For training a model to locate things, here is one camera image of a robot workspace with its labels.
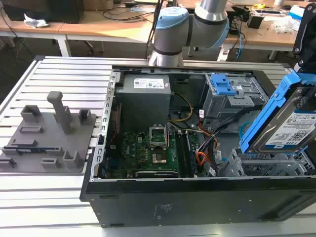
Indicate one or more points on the hard disk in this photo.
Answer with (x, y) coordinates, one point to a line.
(276, 123)

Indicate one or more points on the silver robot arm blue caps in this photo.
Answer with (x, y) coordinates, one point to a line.
(172, 32)

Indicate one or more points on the black RAM slot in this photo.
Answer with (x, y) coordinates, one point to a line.
(182, 155)

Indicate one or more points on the crumpled clear plastic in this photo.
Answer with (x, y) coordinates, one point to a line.
(286, 24)

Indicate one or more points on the pale blue box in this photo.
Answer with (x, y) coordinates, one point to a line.
(297, 11)

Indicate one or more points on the wooden desk white legs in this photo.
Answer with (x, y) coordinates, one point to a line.
(261, 37)
(98, 27)

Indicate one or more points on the small black box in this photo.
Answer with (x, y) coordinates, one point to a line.
(255, 21)

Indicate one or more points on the blue plastic latch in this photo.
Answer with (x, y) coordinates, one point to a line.
(223, 86)

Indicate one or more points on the grey optical drive cage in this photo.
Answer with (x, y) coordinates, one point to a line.
(222, 106)

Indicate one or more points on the RAM stick with blue chips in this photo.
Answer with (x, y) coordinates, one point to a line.
(190, 155)

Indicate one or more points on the grey power supply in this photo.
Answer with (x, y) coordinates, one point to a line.
(143, 106)

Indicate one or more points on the CPU socket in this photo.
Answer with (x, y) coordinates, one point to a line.
(158, 158)

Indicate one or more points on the black graphics card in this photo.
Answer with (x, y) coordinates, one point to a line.
(155, 174)

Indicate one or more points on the black PC case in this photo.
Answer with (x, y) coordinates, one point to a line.
(187, 205)

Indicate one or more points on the green motherboard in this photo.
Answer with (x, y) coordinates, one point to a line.
(135, 153)

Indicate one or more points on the black monitor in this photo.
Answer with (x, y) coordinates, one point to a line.
(49, 10)

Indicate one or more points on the crumpled white paper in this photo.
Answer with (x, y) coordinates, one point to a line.
(34, 21)

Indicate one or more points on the grey parts rack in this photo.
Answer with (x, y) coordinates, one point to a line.
(49, 138)

